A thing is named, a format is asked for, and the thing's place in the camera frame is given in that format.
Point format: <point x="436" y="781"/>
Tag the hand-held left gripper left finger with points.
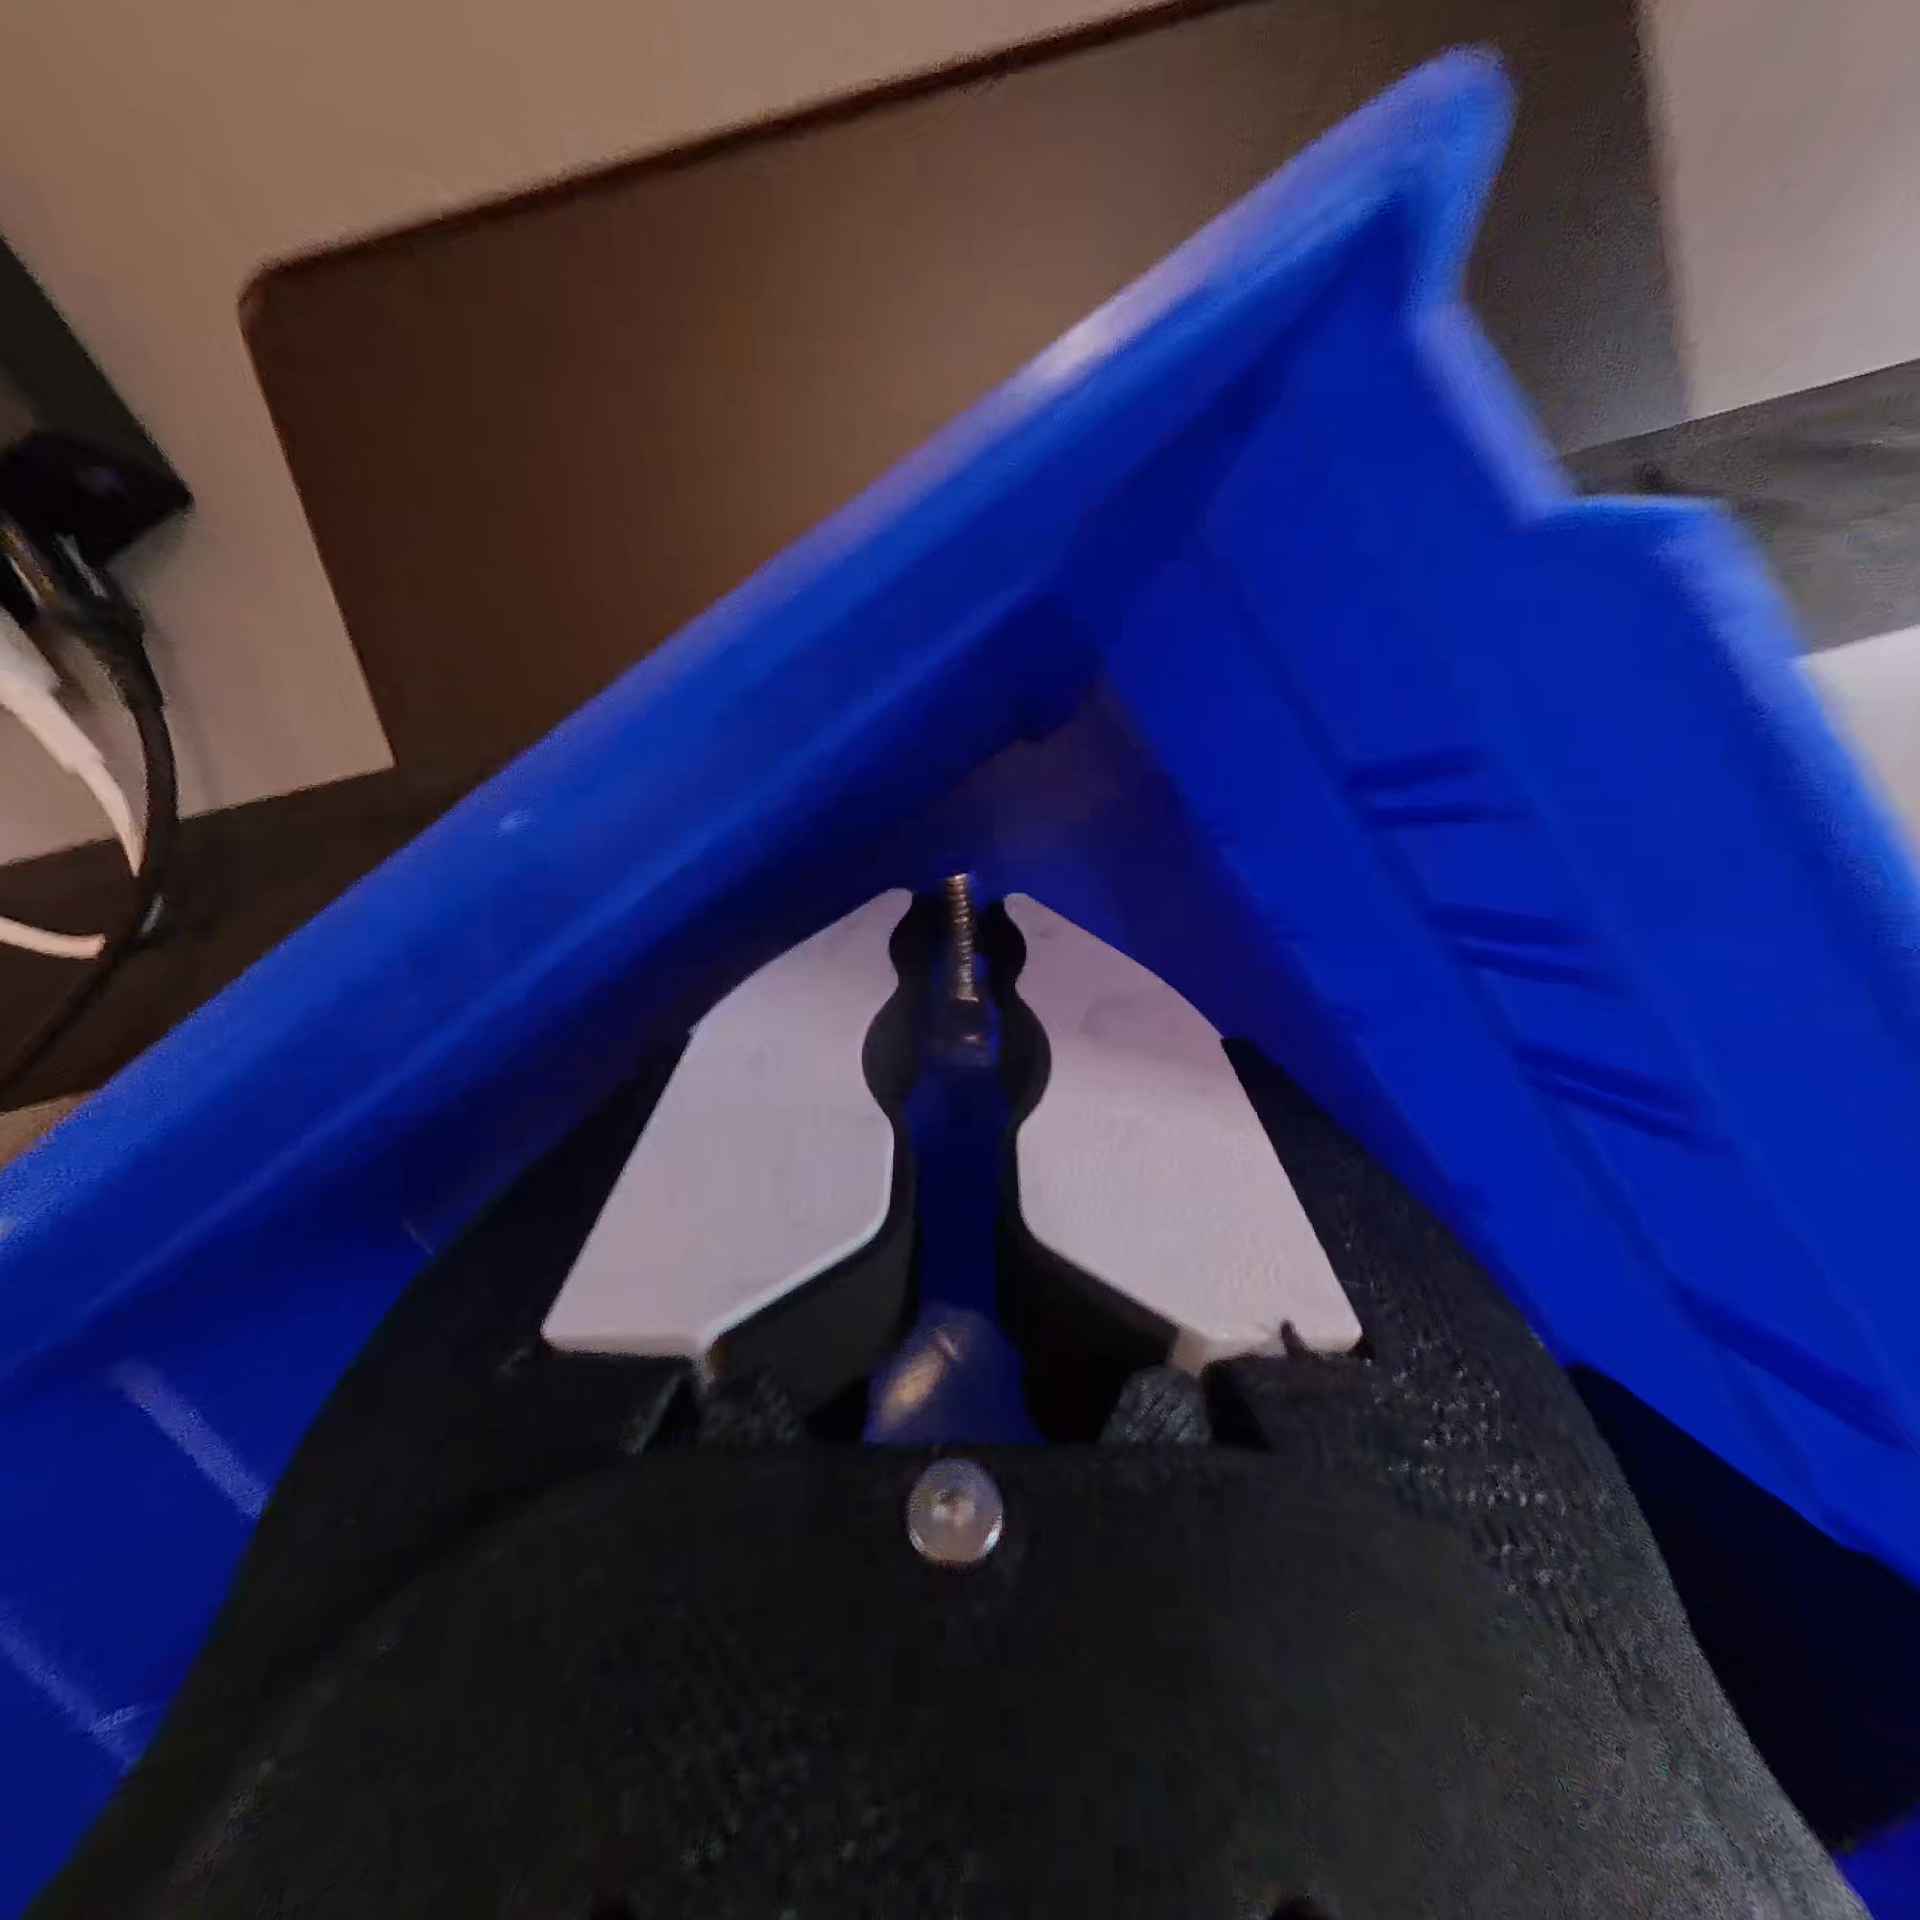
<point x="749" y="1171"/>

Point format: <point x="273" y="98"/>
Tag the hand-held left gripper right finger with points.
<point x="1184" y="1185"/>

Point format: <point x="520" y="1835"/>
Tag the blue plastic bin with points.
<point x="600" y="974"/>

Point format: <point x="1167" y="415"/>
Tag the silver flange bolt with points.
<point x="963" y="961"/>

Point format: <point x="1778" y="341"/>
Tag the brown panel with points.
<point x="674" y="377"/>

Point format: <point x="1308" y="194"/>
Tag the black power box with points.
<point x="76" y="481"/>

